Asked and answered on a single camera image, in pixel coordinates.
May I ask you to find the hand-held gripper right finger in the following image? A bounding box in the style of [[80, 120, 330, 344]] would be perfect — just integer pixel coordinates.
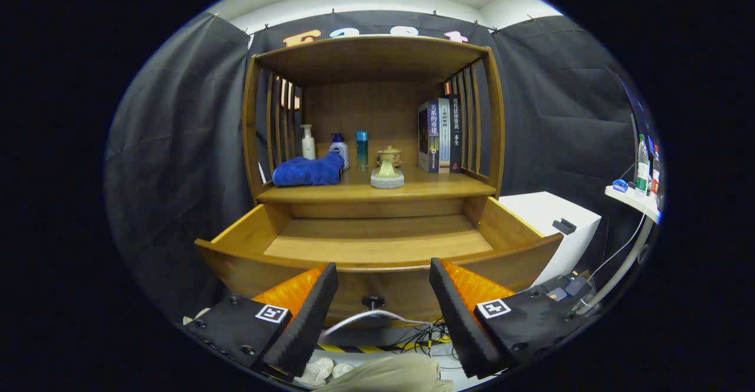
[[429, 258, 590, 380]]

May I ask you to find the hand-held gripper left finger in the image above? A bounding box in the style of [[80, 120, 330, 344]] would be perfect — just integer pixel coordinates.
[[188, 262, 340, 380]]

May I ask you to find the wooden drawer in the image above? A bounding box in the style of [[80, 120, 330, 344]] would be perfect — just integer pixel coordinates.
[[195, 195, 564, 325]]

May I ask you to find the pale green grey-rimmed container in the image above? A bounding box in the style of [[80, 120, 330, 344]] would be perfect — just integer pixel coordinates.
[[370, 155, 405, 190]]

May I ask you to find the wooden countertop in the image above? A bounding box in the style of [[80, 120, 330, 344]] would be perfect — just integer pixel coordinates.
[[257, 165, 497, 204]]

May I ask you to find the white drawer unit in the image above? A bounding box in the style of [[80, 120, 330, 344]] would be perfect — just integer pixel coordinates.
[[498, 192, 602, 289]]

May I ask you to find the wooden cabinet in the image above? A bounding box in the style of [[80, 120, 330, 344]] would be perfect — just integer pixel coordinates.
[[242, 34, 506, 219]]

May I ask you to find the person's beige trouser leg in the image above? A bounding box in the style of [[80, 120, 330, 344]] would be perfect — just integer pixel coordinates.
[[316, 354, 455, 392]]

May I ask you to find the blue towel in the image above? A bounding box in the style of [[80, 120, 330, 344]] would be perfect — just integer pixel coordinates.
[[272, 151, 345, 187]]

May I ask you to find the white blue-capped lotion bottle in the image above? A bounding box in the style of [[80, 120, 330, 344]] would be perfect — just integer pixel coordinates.
[[329, 133, 350, 170]]

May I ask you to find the white pump bottle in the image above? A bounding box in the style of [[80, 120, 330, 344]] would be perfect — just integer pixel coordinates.
[[300, 124, 316, 161]]

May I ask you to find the dark blue book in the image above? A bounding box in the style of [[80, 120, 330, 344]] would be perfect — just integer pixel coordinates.
[[418, 101, 441, 173]]

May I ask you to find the white-spined book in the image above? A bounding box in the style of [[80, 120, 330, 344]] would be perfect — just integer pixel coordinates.
[[438, 98, 452, 173]]

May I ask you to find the black book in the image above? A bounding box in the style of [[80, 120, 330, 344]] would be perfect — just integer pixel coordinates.
[[448, 95, 462, 174]]

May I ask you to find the white side table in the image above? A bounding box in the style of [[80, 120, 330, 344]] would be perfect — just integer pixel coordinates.
[[581, 185, 661, 316]]

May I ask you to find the black backdrop cloth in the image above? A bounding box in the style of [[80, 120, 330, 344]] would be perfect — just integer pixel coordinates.
[[105, 10, 641, 322]]

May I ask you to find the green-labelled plastic bottle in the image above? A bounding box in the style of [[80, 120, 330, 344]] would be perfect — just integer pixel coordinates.
[[635, 134, 650, 198]]

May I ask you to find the tangle of black cables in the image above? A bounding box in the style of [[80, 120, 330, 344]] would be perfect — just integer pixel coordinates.
[[407, 321, 467, 369]]

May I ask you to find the white cable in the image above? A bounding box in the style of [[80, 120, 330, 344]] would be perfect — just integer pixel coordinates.
[[321, 309, 431, 340]]

